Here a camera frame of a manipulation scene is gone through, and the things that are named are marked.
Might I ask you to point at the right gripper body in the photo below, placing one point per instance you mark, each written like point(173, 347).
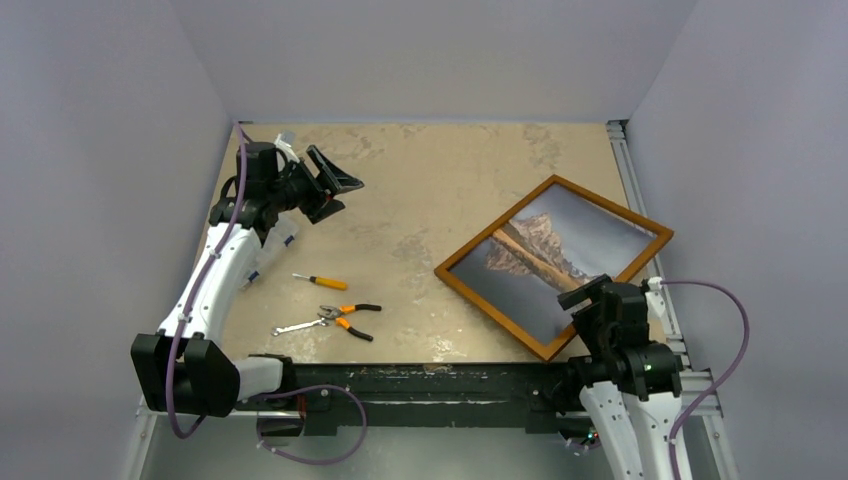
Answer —
point(589, 302)

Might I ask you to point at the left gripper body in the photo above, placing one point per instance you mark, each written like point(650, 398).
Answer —
point(310, 193)

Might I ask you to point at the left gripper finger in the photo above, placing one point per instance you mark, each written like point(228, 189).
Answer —
point(329, 207)
point(333, 180)

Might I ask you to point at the mountain landscape photo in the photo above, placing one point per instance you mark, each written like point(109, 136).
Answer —
point(553, 262)

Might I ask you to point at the yellow handled screwdriver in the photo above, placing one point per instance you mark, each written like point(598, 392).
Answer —
point(323, 281)

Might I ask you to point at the wooden picture frame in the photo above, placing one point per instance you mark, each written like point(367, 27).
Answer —
point(553, 265)

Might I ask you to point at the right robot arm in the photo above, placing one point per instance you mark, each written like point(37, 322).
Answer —
point(629, 384)

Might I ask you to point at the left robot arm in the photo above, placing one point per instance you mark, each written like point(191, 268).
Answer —
point(181, 367)

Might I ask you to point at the clear plastic organizer box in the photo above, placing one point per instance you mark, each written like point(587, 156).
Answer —
point(279, 239)

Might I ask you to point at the small silver wrench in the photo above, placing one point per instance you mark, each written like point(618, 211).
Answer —
point(277, 331)

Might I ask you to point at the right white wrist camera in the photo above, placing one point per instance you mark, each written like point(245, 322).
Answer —
point(652, 291)

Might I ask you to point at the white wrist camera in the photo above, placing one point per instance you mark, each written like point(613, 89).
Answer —
point(652, 291)
point(284, 140)

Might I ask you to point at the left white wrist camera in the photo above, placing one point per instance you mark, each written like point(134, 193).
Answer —
point(284, 140)

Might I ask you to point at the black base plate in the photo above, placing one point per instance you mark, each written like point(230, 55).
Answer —
point(537, 398)

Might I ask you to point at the aluminium rail frame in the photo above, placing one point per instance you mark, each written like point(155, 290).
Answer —
point(567, 343)

